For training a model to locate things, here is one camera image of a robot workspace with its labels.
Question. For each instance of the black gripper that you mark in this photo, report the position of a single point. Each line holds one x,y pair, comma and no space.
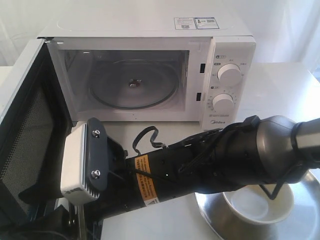
138,182

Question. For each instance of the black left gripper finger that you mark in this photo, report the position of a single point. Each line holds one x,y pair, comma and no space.
58,224

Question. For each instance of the white microwave door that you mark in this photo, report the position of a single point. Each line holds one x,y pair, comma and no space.
34,123

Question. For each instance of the white ceramic bowl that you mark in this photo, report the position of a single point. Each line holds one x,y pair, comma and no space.
252,205

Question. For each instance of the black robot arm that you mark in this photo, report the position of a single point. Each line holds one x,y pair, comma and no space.
267,152

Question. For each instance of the glass microwave turntable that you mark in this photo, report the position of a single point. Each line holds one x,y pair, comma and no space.
135,84

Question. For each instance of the white microwave oven body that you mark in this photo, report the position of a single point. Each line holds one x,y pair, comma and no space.
82,47

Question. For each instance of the upper white control knob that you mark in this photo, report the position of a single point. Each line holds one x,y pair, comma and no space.
229,74

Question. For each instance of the round stainless steel tray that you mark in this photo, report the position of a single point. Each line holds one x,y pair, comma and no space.
302,224

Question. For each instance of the blue white info sticker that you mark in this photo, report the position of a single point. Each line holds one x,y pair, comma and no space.
195,23

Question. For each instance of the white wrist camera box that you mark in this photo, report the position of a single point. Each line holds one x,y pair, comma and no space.
85,168

